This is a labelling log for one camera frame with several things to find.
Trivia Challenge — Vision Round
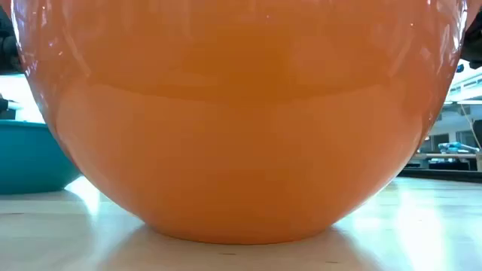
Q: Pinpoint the large orange plastic bowl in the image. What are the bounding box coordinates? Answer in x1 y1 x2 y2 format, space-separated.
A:
10 0 470 245

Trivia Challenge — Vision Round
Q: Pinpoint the blue plastic bowl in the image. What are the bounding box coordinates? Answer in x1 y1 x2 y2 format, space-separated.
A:
0 120 82 196

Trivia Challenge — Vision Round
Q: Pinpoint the wooden workbench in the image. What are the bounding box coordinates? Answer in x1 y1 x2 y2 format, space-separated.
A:
413 151 482 172

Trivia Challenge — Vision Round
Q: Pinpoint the light blue object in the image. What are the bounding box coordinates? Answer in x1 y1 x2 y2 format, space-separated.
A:
438 142 480 154

